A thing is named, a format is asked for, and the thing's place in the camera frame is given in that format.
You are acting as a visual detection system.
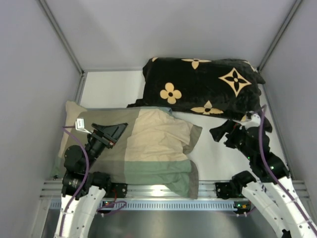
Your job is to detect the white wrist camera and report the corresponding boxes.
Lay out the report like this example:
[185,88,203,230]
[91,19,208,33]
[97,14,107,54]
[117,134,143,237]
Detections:
[75,118,91,134]
[243,112,261,129]

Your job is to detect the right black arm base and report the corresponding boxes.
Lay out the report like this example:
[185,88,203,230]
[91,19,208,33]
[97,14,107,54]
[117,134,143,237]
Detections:
[215,182,238,200]

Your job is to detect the aluminium mounting rail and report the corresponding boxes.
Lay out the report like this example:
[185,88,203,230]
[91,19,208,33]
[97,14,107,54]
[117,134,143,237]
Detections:
[39,179,310,199]

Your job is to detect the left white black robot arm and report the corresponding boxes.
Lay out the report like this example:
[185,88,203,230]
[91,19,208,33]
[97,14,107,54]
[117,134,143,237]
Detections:
[54,118,128,238]

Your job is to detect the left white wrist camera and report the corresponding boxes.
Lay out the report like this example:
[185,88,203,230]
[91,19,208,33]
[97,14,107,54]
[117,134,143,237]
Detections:
[75,118,91,134]

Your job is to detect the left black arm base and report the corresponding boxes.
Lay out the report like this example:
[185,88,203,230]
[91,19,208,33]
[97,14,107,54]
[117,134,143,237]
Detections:
[107,183,128,198]

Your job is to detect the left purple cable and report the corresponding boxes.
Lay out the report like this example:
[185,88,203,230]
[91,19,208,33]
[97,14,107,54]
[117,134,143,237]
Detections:
[61,125,127,238]

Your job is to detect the beige green blue pillowcase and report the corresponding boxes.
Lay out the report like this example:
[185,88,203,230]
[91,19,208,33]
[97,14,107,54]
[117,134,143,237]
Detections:
[51,101,202,199]

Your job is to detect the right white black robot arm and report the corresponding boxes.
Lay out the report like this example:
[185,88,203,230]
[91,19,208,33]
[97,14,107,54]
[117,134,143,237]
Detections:
[210,120,317,238]

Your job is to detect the black floral plush pillow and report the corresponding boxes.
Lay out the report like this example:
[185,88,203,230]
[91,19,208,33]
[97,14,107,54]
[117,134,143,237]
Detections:
[128,57,265,121]

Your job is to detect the slotted grey cable duct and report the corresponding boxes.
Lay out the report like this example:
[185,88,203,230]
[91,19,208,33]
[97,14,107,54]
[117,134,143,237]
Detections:
[49,199,251,211]

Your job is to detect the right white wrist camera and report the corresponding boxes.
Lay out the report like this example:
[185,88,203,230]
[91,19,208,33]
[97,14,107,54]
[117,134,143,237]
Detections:
[243,112,261,129]

